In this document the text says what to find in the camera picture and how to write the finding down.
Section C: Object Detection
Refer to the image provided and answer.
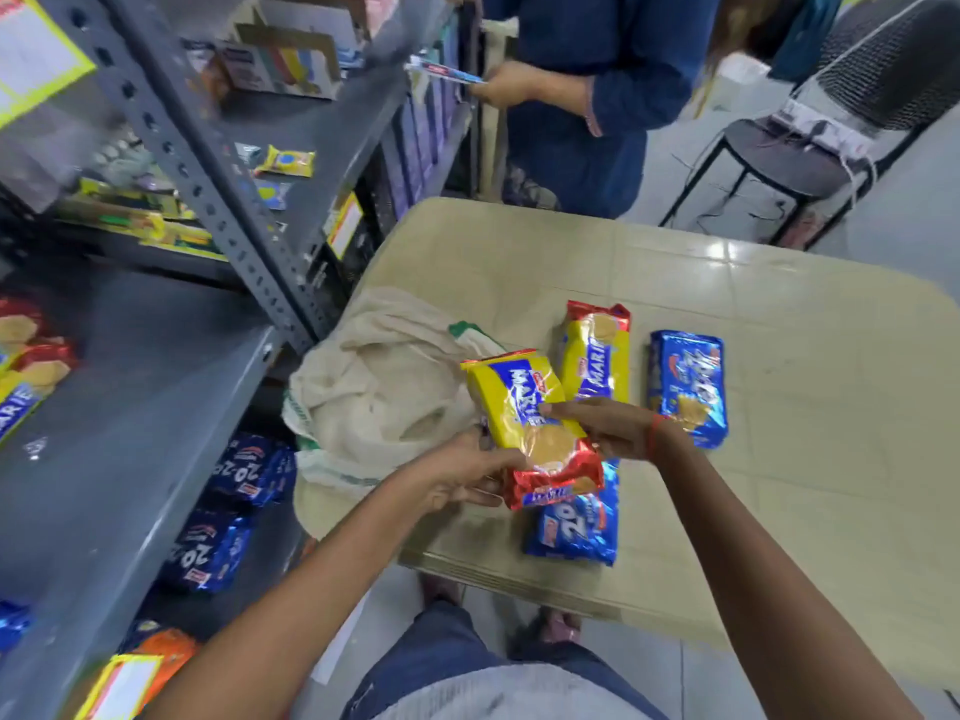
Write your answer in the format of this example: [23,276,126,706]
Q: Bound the person's left hand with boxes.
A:
[411,430,528,515]

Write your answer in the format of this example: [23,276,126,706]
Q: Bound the person's right hand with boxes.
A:
[537,397,669,463]

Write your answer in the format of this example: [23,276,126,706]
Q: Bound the yellow red biscuit packet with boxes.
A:
[13,339,78,392]
[558,299,633,405]
[0,373,48,446]
[0,295,44,347]
[460,349,606,513]

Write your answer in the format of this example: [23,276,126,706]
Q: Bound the person's right forearm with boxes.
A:
[649,418,928,720]

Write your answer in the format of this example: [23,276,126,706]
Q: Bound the person's left forearm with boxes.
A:
[138,460,438,720]

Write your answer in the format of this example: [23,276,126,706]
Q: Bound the blue biscuit packet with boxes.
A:
[0,600,33,655]
[648,330,730,451]
[159,508,254,595]
[205,433,298,508]
[524,460,621,568]

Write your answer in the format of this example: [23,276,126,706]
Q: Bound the person's foot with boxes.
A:
[418,572,465,610]
[537,607,584,647]

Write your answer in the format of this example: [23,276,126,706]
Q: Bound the beige cloth bag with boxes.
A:
[282,286,508,542]

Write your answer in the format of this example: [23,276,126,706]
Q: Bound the person's blue jeans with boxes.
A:
[340,599,670,720]

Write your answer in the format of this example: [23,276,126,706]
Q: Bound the yellow bordered price tag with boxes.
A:
[323,190,366,261]

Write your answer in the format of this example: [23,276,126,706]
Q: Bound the row of dark blue boxes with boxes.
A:
[366,33,464,220]

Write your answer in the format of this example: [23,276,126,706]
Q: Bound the grey metal shelf rack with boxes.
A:
[0,0,485,720]

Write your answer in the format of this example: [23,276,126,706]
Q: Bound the white blue toothpaste box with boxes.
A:
[405,55,486,88]

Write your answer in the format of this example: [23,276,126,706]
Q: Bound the small yellow sachet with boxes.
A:
[254,145,318,179]

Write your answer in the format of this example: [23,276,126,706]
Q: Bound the white power strip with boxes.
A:
[771,95,877,163]

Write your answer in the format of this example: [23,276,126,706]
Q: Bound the orange snack packet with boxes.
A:
[122,620,199,707]

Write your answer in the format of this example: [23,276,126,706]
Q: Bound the black mesh chair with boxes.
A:
[658,0,960,253]

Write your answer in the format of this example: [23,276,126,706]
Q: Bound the row of yellow green boxes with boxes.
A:
[54,175,229,264]

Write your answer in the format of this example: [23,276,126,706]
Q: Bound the yellow bordered shelf label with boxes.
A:
[73,655,164,720]

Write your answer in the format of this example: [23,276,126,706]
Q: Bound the open cardboard box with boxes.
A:
[216,20,345,103]

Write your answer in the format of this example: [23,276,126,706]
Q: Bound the large yellow bordered sign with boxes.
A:
[0,0,99,130]

